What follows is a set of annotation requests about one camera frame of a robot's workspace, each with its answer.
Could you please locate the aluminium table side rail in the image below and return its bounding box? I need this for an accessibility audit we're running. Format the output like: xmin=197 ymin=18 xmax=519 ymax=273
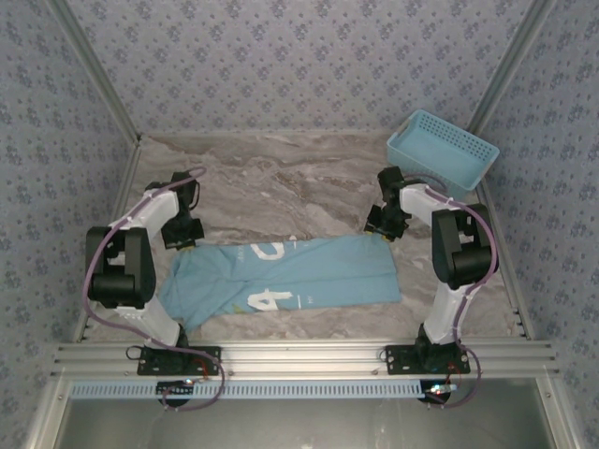
xmin=467 ymin=139 xmax=534 ymax=340
xmin=72 ymin=139 xmax=141 ymax=342

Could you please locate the blue plastic basket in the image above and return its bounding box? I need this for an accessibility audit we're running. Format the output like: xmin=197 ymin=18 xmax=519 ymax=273
xmin=386 ymin=109 xmax=501 ymax=201

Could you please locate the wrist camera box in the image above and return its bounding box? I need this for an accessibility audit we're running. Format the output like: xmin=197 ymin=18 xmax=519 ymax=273
xmin=376 ymin=166 xmax=404 ymax=200
xmin=168 ymin=170 xmax=201 ymax=210

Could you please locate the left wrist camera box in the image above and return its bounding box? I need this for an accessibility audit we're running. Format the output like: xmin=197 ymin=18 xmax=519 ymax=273
xmin=168 ymin=170 xmax=201 ymax=210

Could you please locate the slotted cable duct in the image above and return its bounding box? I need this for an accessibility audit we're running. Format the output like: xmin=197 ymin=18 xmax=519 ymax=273
xmin=69 ymin=379 xmax=422 ymax=401

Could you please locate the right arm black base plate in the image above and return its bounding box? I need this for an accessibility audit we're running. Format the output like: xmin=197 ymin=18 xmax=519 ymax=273
xmin=384 ymin=344 xmax=471 ymax=375

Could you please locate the light blue printed t-shirt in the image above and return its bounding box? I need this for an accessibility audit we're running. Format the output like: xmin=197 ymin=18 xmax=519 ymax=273
xmin=158 ymin=235 xmax=403 ymax=336

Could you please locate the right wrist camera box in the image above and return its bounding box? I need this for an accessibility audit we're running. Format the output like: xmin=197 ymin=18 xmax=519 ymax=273
xmin=376 ymin=166 xmax=404 ymax=200

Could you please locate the aluminium mounting rail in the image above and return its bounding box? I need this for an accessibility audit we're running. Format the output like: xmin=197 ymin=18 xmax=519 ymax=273
xmin=51 ymin=340 xmax=561 ymax=379

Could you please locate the aluminium frame post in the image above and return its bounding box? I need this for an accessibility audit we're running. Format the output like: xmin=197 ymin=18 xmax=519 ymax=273
xmin=46 ymin=0 xmax=142 ymax=146
xmin=462 ymin=0 xmax=558 ymax=144

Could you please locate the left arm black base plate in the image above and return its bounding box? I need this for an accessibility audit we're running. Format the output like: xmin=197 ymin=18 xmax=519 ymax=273
xmin=137 ymin=345 xmax=222 ymax=376

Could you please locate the control board with LEDs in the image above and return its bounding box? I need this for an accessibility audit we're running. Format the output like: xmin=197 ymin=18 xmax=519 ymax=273
xmin=419 ymin=381 xmax=462 ymax=408
xmin=156 ymin=379 xmax=196 ymax=407

